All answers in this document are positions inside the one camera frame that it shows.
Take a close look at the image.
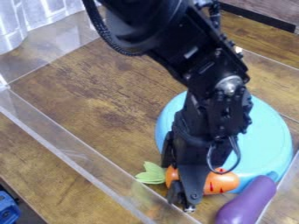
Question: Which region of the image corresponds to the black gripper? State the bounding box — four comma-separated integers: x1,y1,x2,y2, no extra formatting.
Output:
163,87,252,213

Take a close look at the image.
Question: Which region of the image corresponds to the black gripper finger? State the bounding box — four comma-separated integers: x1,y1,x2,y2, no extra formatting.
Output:
162,140,183,204

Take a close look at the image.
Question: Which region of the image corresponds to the purple toy eggplant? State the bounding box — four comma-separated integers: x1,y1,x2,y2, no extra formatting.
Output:
215,171,278,224

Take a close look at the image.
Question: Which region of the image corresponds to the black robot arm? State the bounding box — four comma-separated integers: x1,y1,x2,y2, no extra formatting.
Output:
82,0,252,213

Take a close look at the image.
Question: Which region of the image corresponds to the blue plastic plate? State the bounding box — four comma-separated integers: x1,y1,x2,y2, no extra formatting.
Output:
155,91,294,193

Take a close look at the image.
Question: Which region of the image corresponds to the clear acrylic enclosure wall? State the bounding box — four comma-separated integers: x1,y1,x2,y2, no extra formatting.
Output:
0,11,299,224

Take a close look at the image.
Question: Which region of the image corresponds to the black cable loop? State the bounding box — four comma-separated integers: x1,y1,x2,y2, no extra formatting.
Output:
206,135,242,175

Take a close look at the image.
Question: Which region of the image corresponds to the white curtain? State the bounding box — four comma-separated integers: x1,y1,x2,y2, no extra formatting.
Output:
0,0,95,55

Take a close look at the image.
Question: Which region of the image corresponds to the blue object at corner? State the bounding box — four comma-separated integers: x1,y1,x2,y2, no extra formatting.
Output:
0,191,21,224

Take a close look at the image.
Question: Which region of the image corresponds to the orange toy carrot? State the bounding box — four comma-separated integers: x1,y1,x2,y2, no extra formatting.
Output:
135,161,240,195

